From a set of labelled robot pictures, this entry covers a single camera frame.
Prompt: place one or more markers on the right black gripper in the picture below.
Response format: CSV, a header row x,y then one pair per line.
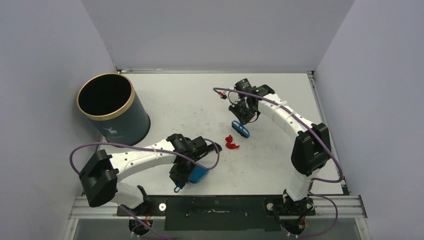
x,y
243,116

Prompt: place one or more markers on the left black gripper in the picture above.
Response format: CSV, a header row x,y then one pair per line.
x,y
177,177

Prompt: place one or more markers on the blue hand brush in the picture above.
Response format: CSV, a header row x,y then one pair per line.
x,y
240,129

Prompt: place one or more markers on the blue dustpan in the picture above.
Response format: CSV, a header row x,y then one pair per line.
x,y
183,174

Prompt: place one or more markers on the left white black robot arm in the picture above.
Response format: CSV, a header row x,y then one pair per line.
x,y
103,174

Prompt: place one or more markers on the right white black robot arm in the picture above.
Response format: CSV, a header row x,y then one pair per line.
x,y
310,141

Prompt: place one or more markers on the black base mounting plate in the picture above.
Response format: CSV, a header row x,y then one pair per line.
x,y
225,212

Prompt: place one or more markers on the dark blue gold-rimmed bin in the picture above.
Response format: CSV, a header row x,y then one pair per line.
x,y
112,105

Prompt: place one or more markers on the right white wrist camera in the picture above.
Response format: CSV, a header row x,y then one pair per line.
x,y
223,94

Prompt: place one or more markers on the aluminium frame rail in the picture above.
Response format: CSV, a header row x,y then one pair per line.
x,y
349,206

